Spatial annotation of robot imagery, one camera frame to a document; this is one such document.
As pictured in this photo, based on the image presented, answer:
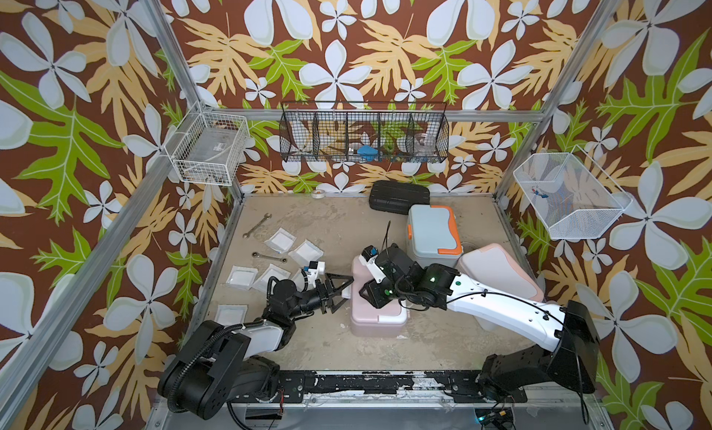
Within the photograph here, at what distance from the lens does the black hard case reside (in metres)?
1.13

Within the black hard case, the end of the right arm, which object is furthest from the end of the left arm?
the black hard case

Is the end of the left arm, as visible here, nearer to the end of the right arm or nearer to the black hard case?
the end of the right arm
